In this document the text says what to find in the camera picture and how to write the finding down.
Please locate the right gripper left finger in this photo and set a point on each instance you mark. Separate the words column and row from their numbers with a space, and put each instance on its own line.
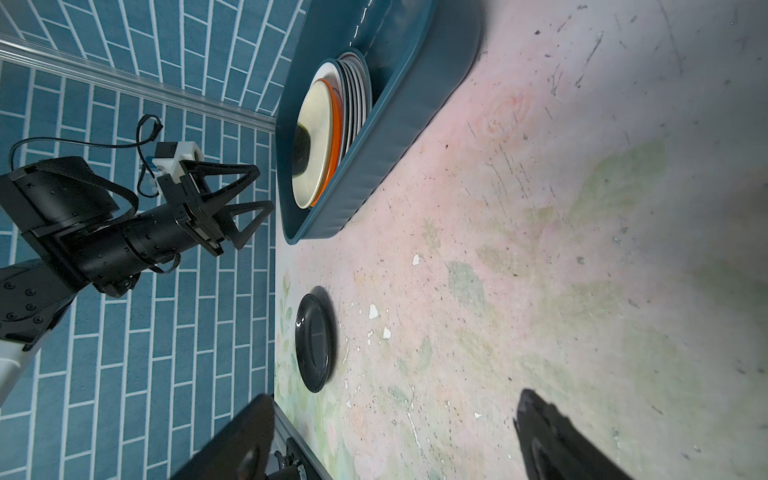
column 240, row 450

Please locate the cream plate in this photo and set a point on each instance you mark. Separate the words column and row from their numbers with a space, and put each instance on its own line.
column 312, row 143

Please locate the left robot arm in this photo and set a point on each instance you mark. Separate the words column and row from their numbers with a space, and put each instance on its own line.
column 87, row 231

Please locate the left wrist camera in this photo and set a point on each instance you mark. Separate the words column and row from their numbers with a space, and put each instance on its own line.
column 169, row 155

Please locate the aluminium rail frame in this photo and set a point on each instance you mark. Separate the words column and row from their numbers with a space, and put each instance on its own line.
column 290, row 443

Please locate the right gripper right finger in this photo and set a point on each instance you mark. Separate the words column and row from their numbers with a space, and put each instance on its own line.
column 552, row 448

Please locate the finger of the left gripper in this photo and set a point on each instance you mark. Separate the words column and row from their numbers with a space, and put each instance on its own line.
column 239, row 222
column 239, row 175

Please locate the teal plastic bin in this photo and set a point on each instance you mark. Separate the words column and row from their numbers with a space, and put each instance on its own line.
column 417, row 52

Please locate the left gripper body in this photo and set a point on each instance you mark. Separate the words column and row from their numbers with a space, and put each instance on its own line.
column 186, row 220

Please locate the white plate quatrefoil pattern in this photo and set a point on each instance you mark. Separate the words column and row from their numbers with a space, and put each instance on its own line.
column 331, row 70

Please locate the black plate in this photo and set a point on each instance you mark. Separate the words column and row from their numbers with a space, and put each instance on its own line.
column 316, row 345

